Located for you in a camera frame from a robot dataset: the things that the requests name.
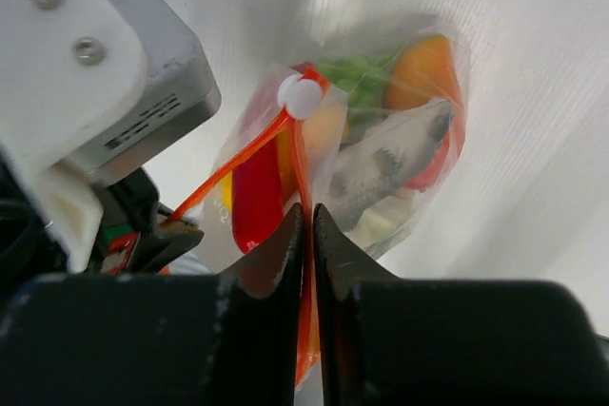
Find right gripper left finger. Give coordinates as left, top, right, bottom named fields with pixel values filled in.
left=1, top=205, right=305, bottom=405

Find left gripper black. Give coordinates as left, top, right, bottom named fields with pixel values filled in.
left=1, top=165, right=204, bottom=282

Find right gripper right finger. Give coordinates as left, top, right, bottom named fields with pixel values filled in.
left=312, top=205, right=608, bottom=405

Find white green toy cabbage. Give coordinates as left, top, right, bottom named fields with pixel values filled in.
left=350, top=189, right=419, bottom=260

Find red toy chili pepper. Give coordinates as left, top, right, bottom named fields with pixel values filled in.
left=231, top=63, right=315, bottom=255

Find grey toy fish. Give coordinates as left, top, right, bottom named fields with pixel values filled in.
left=323, top=98, right=455, bottom=231

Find clear zip top bag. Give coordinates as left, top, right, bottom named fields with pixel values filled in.
left=159, top=28, right=472, bottom=391

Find yellow toy mango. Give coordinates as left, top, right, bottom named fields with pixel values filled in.
left=221, top=104, right=349, bottom=213

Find green toy grapes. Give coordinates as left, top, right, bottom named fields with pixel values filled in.
left=313, top=54, right=390, bottom=110

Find red orange toy mango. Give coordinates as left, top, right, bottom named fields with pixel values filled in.
left=383, top=34, right=465, bottom=190

